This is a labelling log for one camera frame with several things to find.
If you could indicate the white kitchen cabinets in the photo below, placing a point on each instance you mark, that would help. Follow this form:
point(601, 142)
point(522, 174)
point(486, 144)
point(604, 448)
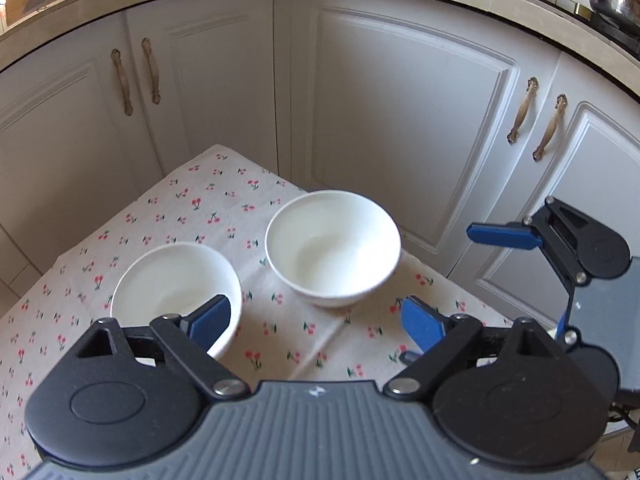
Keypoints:
point(400, 110)

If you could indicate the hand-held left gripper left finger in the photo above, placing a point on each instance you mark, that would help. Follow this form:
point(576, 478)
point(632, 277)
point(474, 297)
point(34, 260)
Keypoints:
point(210, 322)

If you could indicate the white ceramic bowl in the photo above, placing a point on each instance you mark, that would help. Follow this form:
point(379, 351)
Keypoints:
point(330, 250)
point(165, 285)

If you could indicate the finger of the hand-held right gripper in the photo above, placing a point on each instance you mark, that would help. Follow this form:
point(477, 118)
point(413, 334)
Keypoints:
point(409, 357)
point(505, 236)

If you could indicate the cherry-print tablecloth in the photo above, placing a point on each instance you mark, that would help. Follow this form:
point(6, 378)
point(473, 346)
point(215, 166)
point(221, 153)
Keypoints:
point(280, 345)

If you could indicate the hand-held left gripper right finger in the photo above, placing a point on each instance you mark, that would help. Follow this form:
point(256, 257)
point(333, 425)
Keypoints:
point(422, 327)

